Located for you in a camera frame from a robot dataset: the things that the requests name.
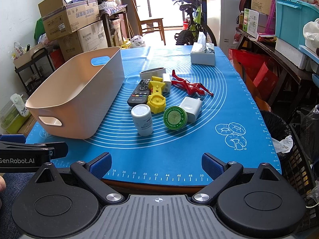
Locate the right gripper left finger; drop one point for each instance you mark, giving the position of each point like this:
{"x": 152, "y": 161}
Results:
{"x": 90, "y": 173}

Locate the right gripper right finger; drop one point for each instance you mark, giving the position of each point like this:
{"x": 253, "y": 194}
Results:
{"x": 223, "y": 174}

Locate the green ointment tin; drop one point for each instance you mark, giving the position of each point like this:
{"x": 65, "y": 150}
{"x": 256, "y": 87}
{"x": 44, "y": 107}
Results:
{"x": 175, "y": 118}

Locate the large white power adapter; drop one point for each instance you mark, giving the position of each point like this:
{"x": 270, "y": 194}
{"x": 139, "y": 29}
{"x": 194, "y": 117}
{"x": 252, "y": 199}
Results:
{"x": 192, "y": 107}

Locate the beige plastic storage bin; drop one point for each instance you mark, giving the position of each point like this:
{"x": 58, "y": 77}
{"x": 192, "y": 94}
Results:
{"x": 73, "y": 101}

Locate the white pill bottle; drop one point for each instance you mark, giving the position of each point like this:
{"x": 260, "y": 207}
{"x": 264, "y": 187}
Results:
{"x": 142, "y": 118}

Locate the red action figure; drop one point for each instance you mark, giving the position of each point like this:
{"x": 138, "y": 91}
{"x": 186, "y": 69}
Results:
{"x": 191, "y": 88}

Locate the black tv remote control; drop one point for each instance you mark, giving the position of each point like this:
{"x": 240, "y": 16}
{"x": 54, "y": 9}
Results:
{"x": 140, "y": 94}

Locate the yellow plastic toy tool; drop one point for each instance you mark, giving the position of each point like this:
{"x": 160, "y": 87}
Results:
{"x": 156, "y": 101}

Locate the small white charger plug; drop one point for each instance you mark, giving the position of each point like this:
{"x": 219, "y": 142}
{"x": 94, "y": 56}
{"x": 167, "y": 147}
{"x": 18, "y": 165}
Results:
{"x": 167, "y": 81}

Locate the clear packing tape roll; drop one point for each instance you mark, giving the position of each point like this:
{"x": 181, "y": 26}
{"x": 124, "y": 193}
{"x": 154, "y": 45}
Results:
{"x": 156, "y": 72}

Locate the green lidded container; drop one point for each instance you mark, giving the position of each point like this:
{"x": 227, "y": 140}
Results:
{"x": 11, "y": 118}

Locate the blue silicone baking mat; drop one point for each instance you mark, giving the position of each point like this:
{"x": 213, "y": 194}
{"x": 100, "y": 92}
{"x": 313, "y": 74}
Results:
{"x": 229, "y": 126}

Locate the black metal rack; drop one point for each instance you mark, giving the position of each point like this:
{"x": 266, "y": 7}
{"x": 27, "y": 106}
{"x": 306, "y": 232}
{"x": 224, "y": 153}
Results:
{"x": 37, "y": 78}

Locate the dark wooden side shelf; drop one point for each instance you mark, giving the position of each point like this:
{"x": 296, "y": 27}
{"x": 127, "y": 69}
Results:
{"x": 295, "y": 86}

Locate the white tissue box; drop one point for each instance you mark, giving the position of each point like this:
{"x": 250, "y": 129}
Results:
{"x": 203, "y": 53}

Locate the yellow oil jug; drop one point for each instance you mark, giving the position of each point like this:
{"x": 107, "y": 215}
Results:
{"x": 126, "y": 44}

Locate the stacked cardboard box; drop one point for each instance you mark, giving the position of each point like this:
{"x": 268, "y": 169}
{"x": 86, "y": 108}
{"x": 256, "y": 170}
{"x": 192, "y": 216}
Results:
{"x": 89, "y": 38}

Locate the top open cardboard box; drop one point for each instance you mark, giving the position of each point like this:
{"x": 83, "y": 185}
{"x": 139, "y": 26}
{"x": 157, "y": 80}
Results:
{"x": 61, "y": 18}

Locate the red bucket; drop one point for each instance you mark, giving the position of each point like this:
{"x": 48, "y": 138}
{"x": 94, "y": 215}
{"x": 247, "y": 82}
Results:
{"x": 185, "y": 25}

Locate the green white product box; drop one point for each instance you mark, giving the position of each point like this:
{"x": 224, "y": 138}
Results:
{"x": 250, "y": 22}

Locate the wooden chair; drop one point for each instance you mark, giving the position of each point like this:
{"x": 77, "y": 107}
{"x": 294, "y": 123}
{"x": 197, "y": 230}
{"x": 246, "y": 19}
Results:
{"x": 149, "y": 25}

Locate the white cabinet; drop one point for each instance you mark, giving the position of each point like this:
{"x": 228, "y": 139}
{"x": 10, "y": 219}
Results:
{"x": 221, "y": 18}

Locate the teal plastic storage crate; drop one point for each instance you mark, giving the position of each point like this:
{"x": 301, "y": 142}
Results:
{"x": 291, "y": 16}

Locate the green black bicycle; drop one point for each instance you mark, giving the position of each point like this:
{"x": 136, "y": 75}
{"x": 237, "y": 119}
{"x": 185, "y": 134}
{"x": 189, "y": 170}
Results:
{"x": 196, "y": 24}

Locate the black wire basket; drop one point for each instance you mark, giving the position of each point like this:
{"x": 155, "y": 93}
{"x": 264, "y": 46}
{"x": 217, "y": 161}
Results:
{"x": 296, "y": 170}

